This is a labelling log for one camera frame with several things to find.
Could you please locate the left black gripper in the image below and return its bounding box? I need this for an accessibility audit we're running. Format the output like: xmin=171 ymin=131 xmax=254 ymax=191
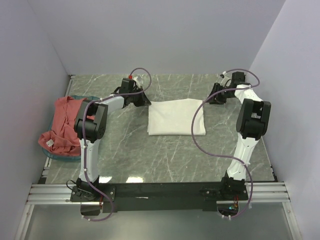
xmin=129 ymin=86 xmax=151 ymax=107

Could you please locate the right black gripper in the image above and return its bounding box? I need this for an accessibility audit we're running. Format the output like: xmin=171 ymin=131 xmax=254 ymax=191
xmin=204 ymin=82 xmax=234 ymax=105

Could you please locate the white Coca-Cola t-shirt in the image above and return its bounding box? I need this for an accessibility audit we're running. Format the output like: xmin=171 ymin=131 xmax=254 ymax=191
xmin=147 ymin=98 xmax=206 ymax=136

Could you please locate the aluminium frame rail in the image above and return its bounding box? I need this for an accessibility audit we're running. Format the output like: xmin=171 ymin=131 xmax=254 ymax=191
xmin=26 ymin=182 xmax=291 ymax=205

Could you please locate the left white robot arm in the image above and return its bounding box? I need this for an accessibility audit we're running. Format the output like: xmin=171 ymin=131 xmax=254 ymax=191
xmin=74 ymin=75 xmax=151 ymax=201

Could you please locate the teal plastic basket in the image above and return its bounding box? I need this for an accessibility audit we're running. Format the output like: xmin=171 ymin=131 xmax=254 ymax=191
xmin=43 ymin=94 xmax=101 ymax=164

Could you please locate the red t-shirt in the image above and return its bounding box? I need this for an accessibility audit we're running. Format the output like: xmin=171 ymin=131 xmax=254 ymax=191
xmin=37 ymin=96 xmax=88 ymax=157

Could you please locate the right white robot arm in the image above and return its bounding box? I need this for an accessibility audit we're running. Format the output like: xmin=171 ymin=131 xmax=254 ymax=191
xmin=207 ymin=68 xmax=272 ymax=200

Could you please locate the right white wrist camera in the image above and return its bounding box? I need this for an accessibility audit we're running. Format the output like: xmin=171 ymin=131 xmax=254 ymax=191
xmin=219 ymin=71 xmax=231 ymax=86

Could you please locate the black base beam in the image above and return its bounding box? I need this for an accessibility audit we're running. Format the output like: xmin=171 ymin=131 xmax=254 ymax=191
xmin=70 ymin=182 xmax=249 ymax=213

